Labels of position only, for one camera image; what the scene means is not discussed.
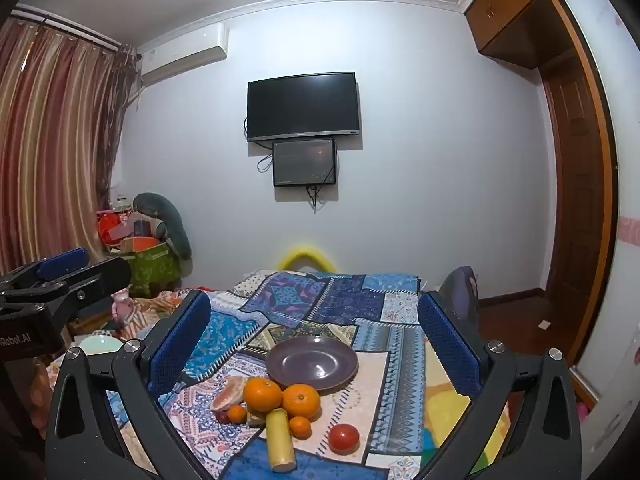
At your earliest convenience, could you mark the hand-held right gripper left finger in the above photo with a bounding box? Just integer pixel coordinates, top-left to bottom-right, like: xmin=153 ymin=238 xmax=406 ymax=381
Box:
xmin=44 ymin=290 xmax=213 ymax=480

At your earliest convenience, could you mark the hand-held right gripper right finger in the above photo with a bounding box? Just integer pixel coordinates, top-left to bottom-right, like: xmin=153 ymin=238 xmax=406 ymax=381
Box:
xmin=417 ymin=290 xmax=583 ymax=480

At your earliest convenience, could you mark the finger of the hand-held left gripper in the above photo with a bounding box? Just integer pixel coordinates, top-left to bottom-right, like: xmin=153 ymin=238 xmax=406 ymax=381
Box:
xmin=47 ymin=256 xmax=132 ymax=326
xmin=0 ymin=247 xmax=91 ymax=291

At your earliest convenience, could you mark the pale cut citrus half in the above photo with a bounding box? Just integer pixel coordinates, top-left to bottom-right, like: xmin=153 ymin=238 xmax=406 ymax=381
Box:
xmin=210 ymin=376 xmax=248 ymax=412

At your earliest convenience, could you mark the large orange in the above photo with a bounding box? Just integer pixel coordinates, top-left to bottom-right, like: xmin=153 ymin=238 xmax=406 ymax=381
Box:
xmin=282 ymin=383 xmax=321 ymax=422
xmin=243 ymin=377 xmax=284 ymax=413

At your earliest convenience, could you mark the purple plate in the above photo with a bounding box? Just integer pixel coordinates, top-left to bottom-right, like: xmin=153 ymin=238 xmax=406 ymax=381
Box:
xmin=266 ymin=336 xmax=360 ymax=393

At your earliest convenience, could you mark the yellow cylindrical toy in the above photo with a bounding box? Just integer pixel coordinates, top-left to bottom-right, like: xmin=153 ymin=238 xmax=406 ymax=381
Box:
xmin=265 ymin=408 xmax=297 ymax=472

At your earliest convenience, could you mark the large red tomato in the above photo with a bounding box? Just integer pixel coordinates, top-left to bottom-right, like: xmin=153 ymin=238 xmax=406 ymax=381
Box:
xmin=328 ymin=423 xmax=360 ymax=455

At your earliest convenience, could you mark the pink plush toy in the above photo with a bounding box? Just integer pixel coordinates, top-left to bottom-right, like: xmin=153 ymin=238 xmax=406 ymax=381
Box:
xmin=111 ymin=289 xmax=134 ymax=323

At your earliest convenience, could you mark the pile of red orange boxes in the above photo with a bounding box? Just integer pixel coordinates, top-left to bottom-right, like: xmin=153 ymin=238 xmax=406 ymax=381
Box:
xmin=97 ymin=207 xmax=168 ymax=253

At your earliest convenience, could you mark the pink floral bedsheet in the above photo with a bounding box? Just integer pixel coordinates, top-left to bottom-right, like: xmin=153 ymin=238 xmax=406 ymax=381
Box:
xmin=30 ymin=287 xmax=188 ymax=411

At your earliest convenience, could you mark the mint green bowl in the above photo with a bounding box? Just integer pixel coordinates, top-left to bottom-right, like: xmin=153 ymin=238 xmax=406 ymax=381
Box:
xmin=79 ymin=334 xmax=124 ymax=357

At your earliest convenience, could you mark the yellow orange blanket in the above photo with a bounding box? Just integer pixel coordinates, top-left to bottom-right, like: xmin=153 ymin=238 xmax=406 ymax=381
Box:
xmin=424 ymin=355 xmax=511 ymax=480

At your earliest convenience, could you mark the striped pink curtain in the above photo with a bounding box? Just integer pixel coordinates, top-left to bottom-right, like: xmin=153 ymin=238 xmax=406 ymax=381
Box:
xmin=0 ymin=7 xmax=140 ymax=276

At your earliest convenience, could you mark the blue patchwork blanket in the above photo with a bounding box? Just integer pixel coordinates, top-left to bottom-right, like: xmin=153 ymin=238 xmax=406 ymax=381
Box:
xmin=107 ymin=270 xmax=511 ymax=480

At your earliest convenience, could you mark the white air conditioner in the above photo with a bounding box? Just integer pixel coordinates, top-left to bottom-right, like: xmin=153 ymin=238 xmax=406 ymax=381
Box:
xmin=139 ymin=25 xmax=230 ymax=86

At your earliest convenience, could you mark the white sliding wardrobe door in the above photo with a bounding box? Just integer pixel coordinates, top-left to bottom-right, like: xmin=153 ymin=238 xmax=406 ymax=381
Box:
xmin=560 ymin=0 xmax=640 ymax=411

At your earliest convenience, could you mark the wooden overhead cabinet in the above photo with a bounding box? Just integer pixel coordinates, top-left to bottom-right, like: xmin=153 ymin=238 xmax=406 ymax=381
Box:
xmin=462 ymin=0 xmax=583 ymax=71

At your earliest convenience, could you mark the yellow foam ring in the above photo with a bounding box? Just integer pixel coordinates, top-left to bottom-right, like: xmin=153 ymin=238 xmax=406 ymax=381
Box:
xmin=276 ymin=245 xmax=337 ymax=273

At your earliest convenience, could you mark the small black wall monitor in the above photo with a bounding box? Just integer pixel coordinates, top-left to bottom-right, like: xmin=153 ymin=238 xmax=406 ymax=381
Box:
xmin=272 ymin=138 xmax=337 ymax=188

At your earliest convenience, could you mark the black wall television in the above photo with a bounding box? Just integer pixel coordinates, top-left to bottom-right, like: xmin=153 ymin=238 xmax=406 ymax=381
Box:
xmin=247 ymin=71 xmax=362 ymax=142

